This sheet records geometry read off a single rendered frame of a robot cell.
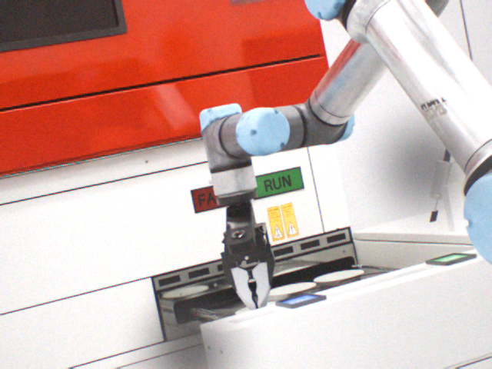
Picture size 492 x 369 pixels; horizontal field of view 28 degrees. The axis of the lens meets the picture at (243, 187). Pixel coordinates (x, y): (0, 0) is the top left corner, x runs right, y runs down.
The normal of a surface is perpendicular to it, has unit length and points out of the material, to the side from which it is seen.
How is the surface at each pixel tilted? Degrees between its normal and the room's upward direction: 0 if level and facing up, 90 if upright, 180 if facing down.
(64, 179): 90
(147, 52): 90
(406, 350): 90
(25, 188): 90
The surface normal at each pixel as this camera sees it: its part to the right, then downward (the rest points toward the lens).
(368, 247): -0.90, 0.20
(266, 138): 0.50, -0.05
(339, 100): -0.33, 0.72
